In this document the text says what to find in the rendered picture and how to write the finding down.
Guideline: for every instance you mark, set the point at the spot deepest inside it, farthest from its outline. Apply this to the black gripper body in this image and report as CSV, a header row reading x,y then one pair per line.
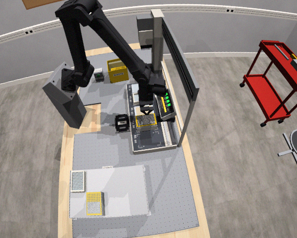
x,y
143,102

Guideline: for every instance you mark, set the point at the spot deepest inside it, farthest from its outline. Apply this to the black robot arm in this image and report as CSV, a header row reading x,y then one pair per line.
x,y
75,12

